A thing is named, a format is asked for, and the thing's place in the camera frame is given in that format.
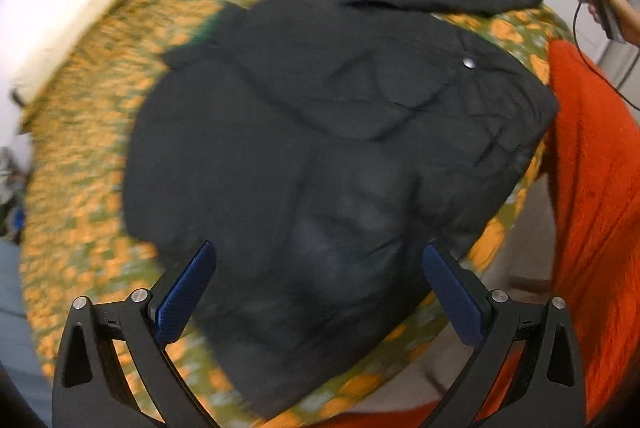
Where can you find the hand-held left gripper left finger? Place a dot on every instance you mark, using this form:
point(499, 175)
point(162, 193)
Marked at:
point(185, 293)

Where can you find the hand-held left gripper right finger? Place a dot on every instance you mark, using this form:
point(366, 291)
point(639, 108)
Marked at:
point(455, 298)

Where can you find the black padded jacket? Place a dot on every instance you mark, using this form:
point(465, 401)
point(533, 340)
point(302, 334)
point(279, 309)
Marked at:
point(325, 132)

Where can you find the pile of clothes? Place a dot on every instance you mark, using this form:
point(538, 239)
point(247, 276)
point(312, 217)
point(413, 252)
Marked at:
point(7, 188)

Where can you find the orange fleece blanket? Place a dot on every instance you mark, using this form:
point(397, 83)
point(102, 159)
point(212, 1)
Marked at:
point(590, 167)

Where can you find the green orange floral bedspread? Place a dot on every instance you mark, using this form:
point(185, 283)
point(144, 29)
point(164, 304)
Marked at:
point(85, 132)

